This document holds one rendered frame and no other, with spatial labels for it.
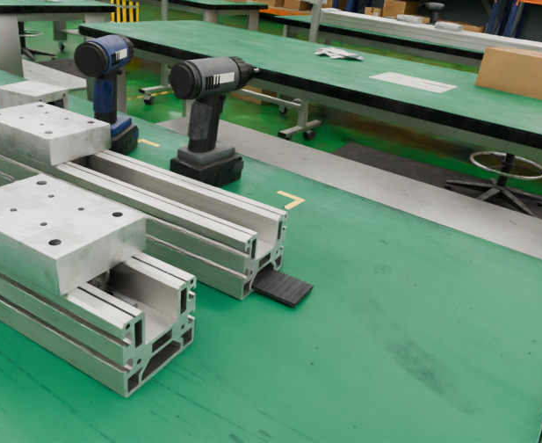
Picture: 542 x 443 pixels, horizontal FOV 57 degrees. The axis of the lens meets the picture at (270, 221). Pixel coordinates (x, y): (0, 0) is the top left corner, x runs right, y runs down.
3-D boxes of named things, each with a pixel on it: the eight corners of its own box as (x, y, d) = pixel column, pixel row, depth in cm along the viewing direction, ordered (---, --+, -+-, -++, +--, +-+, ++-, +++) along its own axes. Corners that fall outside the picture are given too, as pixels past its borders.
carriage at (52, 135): (-17, 156, 78) (-24, 112, 75) (45, 140, 87) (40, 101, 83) (53, 185, 71) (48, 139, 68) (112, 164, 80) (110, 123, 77)
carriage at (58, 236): (-43, 262, 53) (-55, 203, 49) (47, 224, 61) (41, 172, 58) (61, 322, 46) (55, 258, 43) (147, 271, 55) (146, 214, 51)
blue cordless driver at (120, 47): (75, 162, 94) (65, 39, 84) (117, 132, 112) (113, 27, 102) (114, 168, 94) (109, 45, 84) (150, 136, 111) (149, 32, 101)
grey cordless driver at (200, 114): (162, 185, 89) (162, 56, 79) (235, 160, 104) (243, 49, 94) (194, 199, 85) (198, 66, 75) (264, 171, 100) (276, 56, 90)
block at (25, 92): (-9, 136, 102) (-16, 89, 97) (34, 123, 111) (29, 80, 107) (31, 146, 99) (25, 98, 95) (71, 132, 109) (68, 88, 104)
